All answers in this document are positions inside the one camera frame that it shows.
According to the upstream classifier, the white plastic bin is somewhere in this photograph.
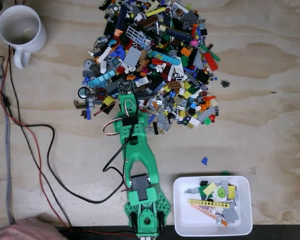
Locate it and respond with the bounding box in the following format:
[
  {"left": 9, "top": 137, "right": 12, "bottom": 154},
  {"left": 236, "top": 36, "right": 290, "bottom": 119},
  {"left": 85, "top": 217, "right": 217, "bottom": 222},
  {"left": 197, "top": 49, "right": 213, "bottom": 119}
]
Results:
[{"left": 172, "top": 175, "right": 253, "bottom": 237}]

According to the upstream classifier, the yellow Lego technic beam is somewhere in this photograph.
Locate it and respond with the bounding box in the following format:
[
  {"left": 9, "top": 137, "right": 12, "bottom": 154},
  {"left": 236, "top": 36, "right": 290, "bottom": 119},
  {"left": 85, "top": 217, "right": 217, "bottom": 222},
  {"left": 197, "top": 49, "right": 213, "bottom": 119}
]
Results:
[{"left": 187, "top": 198, "right": 230, "bottom": 209}]

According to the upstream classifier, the long yellow Lego plate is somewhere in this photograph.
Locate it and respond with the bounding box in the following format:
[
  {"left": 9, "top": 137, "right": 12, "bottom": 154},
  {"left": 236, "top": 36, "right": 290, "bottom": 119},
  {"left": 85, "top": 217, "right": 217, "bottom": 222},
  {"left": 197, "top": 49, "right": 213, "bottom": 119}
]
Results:
[{"left": 145, "top": 6, "right": 167, "bottom": 18}]

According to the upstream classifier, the grey Lego wedge plate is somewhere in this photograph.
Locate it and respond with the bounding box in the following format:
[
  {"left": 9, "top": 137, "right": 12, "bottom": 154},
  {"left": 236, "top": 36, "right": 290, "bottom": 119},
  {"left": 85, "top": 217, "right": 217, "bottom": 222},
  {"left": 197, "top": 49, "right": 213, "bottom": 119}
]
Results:
[{"left": 192, "top": 52, "right": 205, "bottom": 70}]

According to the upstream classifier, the long white Lego brick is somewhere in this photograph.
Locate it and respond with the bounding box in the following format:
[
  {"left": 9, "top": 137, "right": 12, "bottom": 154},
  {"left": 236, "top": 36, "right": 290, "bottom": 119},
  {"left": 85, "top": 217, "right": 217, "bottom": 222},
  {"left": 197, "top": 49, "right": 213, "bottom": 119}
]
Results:
[{"left": 97, "top": 46, "right": 113, "bottom": 63}]

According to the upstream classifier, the long dark blue Lego plate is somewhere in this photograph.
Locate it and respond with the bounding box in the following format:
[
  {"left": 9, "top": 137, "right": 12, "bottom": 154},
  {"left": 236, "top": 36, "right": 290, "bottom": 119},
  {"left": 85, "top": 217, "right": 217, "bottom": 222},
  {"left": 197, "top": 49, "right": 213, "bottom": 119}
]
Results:
[{"left": 164, "top": 26, "right": 193, "bottom": 43}]

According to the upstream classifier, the grey Lego axle piece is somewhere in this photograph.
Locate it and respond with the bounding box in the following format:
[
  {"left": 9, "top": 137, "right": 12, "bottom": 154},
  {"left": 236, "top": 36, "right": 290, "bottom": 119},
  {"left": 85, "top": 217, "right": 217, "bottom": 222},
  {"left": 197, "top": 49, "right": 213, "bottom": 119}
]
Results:
[{"left": 184, "top": 187, "right": 200, "bottom": 196}]

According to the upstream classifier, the white red servo wire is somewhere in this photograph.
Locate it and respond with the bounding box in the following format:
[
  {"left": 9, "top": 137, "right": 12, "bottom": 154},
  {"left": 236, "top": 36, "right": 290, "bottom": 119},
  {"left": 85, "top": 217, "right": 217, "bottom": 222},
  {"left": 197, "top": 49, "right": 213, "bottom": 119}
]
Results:
[{"left": 102, "top": 99, "right": 136, "bottom": 137}]

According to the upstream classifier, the large grey Lego plate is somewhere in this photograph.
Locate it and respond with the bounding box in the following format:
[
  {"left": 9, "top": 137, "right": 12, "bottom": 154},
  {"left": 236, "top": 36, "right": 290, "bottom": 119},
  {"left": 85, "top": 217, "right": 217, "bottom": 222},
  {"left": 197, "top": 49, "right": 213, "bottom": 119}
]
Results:
[{"left": 122, "top": 46, "right": 143, "bottom": 67}]

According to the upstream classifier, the long dark blue Lego brick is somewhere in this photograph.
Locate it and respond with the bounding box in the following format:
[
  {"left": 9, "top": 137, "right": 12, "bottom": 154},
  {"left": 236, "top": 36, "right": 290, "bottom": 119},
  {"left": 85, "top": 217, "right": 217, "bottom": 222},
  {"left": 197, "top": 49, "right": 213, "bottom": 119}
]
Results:
[{"left": 115, "top": 4, "right": 129, "bottom": 31}]

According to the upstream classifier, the long green Lego plate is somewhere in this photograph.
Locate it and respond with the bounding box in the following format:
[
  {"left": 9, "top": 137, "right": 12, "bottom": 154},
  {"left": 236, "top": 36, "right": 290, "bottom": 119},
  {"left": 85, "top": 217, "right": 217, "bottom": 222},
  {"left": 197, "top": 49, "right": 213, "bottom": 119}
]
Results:
[{"left": 199, "top": 44, "right": 221, "bottom": 63}]

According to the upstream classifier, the pale yellow Lego plate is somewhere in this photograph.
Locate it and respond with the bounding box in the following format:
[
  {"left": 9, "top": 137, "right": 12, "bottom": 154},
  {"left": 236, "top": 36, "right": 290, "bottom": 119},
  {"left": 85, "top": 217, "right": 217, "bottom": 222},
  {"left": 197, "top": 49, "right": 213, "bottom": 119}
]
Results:
[{"left": 202, "top": 182, "right": 218, "bottom": 195}]

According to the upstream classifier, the dark brown Lego plate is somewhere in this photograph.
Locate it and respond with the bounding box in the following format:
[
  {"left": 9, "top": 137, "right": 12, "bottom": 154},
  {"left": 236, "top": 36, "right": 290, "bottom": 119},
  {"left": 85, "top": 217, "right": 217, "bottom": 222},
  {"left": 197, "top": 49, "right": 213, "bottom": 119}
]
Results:
[{"left": 137, "top": 16, "right": 159, "bottom": 28}]

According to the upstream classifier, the white Lego plate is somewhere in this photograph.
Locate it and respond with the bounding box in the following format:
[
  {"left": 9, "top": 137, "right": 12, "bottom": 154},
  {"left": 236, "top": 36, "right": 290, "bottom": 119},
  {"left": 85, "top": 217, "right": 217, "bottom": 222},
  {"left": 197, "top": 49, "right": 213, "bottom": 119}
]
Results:
[{"left": 188, "top": 116, "right": 201, "bottom": 128}]

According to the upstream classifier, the looped black cable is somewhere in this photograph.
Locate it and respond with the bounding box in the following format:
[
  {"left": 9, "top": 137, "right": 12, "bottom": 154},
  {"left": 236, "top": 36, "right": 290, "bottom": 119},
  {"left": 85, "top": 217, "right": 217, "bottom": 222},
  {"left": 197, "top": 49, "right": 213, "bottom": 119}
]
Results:
[{"left": 21, "top": 93, "right": 139, "bottom": 204}]

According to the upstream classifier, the grey Lego dish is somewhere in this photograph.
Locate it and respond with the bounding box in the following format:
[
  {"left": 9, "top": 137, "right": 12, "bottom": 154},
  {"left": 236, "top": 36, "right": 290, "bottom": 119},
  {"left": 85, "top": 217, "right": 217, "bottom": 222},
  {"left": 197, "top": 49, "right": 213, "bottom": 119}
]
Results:
[{"left": 83, "top": 58, "right": 96, "bottom": 71}]

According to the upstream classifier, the grey braided cable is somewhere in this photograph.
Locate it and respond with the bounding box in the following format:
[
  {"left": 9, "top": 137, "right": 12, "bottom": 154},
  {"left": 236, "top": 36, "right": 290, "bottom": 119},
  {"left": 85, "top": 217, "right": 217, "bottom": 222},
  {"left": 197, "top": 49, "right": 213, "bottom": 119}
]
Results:
[{"left": 4, "top": 116, "right": 18, "bottom": 225}]

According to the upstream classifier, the red Lego plate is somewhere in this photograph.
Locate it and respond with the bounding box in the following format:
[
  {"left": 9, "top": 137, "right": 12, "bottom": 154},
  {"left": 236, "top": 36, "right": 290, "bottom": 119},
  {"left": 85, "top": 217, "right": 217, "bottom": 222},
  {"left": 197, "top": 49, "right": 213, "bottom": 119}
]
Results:
[{"left": 203, "top": 51, "right": 219, "bottom": 72}]

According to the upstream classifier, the long grey Lego plate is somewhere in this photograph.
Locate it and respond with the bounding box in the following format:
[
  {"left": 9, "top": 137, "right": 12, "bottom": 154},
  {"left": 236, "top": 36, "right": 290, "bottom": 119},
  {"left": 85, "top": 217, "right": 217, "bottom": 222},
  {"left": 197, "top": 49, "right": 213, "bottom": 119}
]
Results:
[{"left": 196, "top": 106, "right": 216, "bottom": 123}]

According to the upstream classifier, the brown Lego bracket piece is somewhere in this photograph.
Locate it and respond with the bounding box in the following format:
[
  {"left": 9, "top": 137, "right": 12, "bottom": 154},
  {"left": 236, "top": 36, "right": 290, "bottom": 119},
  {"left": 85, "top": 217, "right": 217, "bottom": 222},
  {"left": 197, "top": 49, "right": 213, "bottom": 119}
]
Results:
[{"left": 73, "top": 99, "right": 87, "bottom": 110}]

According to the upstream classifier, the long cyan Lego plate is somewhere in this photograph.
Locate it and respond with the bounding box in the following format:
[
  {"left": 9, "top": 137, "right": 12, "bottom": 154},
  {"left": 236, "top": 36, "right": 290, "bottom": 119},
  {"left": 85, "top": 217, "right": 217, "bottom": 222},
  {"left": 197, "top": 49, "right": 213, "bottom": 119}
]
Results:
[{"left": 151, "top": 50, "right": 181, "bottom": 66}]

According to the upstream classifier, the dark grey Lego brick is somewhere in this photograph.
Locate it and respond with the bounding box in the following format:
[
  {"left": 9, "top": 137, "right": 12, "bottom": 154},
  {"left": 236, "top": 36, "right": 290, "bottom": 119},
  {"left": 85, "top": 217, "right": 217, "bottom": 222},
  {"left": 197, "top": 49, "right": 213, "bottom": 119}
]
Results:
[{"left": 105, "top": 80, "right": 120, "bottom": 94}]

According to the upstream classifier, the red Lego bar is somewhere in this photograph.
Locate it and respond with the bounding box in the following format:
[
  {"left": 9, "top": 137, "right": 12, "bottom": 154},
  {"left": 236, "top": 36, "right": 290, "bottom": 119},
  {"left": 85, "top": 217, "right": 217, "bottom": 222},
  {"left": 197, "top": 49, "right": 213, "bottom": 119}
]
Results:
[{"left": 93, "top": 106, "right": 109, "bottom": 117}]

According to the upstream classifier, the dark grey Lego plate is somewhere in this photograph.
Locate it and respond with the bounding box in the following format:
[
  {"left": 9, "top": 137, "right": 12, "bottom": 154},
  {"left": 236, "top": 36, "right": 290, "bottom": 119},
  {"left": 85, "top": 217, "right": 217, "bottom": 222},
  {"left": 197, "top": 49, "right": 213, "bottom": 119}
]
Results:
[{"left": 182, "top": 10, "right": 199, "bottom": 24}]

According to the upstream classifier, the person's hand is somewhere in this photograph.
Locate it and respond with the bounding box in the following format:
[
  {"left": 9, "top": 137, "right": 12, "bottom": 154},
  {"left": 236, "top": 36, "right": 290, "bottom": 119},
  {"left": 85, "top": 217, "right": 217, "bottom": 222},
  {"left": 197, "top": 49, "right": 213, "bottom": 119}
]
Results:
[{"left": 0, "top": 216, "right": 69, "bottom": 240}]

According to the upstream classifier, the white ceramic mug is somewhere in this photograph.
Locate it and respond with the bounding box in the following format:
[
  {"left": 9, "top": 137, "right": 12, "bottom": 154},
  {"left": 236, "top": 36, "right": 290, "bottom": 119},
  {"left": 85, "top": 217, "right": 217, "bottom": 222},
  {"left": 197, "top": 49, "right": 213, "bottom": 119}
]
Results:
[{"left": 0, "top": 4, "right": 47, "bottom": 70}]

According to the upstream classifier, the thin red cable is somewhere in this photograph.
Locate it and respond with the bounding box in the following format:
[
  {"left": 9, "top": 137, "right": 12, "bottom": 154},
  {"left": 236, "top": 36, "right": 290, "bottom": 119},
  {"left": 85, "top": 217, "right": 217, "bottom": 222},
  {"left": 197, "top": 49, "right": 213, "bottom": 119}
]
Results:
[{"left": 0, "top": 46, "right": 136, "bottom": 237}]

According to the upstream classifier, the black Lego wheel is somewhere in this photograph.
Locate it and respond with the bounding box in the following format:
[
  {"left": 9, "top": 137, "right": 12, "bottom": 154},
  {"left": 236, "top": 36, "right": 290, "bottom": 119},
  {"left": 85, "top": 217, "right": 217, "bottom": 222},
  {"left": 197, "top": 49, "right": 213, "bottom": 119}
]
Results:
[{"left": 77, "top": 87, "right": 89, "bottom": 100}]

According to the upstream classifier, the light blue Lego car piece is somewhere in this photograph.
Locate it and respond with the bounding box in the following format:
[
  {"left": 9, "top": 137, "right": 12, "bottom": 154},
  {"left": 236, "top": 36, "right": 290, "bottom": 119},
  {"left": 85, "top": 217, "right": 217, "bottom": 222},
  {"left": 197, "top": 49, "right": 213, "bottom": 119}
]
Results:
[{"left": 87, "top": 70, "right": 116, "bottom": 88}]

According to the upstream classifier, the green camera circuit board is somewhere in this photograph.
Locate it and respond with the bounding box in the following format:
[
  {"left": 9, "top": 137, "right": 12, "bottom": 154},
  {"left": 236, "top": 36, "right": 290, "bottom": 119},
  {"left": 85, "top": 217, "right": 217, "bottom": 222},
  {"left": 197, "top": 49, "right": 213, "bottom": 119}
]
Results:
[{"left": 117, "top": 79, "right": 136, "bottom": 96}]

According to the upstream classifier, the white Lego fence grid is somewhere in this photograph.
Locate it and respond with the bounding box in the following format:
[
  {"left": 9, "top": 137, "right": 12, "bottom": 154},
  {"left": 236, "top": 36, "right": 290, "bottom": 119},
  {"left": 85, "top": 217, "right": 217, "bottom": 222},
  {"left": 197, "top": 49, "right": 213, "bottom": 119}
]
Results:
[{"left": 126, "top": 25, "right": 144, "bottom": 44}]

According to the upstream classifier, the grey square Lego plate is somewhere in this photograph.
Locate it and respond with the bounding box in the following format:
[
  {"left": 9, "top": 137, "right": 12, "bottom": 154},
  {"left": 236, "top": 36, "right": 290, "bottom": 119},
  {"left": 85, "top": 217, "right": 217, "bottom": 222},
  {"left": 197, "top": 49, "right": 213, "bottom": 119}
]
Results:
[{"left": 221, "top": 207, "right": 240, "bottom": 224}]

